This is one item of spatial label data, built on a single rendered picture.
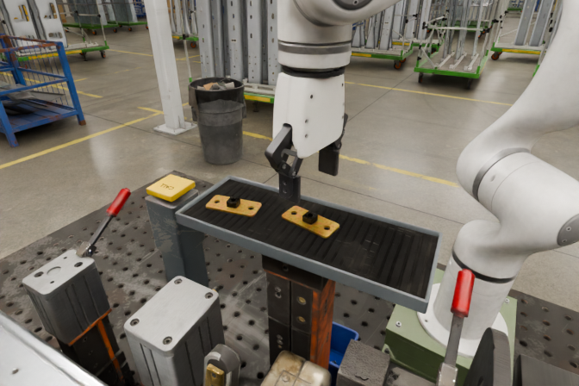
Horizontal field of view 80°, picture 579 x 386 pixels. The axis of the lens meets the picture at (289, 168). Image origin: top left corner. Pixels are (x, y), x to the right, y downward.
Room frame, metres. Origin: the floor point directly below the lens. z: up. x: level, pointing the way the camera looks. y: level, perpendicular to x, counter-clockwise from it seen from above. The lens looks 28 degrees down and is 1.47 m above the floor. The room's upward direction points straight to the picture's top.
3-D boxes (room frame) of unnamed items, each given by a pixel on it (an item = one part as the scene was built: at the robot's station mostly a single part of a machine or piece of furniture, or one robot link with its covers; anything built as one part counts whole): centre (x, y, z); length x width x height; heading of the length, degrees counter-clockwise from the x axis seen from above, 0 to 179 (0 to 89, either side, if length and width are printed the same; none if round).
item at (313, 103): (0.42, -0.03, 1.34); 0.10 x 0.07 x 0.11; 142
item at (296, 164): (0.39, -0.01, 1.29); 0.05 x 0.03 x 0.05; 142
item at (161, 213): (0.53, 0.21, 0.92); 0.08 x 0.08 x 0.44; 63
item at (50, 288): (0.43, 0.38, 0.88); 0.11 x 0.10 x 0.36; 153
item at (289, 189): (0.38, 0.01, 1.26); 0.03 x 0.03 x 0.07; 52
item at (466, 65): (6.50, -3.00, 0.88); 1.91 x 1.00 x 1.76; 149
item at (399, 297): (0.41, -0.02, 1.16); 0.37 x 0.14 x 0.02; 63
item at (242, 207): (0.46, 0.09, 1.17); 0.08 x 0.04 x 0.01; 72
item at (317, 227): (0.42, -0.03, 1.17); 0.08 x 0.04 x 0.01; 52
